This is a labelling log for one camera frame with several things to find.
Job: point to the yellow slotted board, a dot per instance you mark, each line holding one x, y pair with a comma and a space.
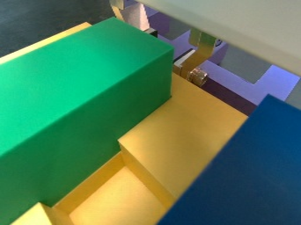
163, 152

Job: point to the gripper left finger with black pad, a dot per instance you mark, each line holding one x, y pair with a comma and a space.
131, 12

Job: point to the blue long bar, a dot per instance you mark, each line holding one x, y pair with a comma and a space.
250, 185

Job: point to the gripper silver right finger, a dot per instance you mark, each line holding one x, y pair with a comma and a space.
186, 67

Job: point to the purple E-shaped block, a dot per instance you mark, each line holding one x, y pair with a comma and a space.
262, 31

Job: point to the green long bar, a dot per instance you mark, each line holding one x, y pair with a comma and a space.
71, 97

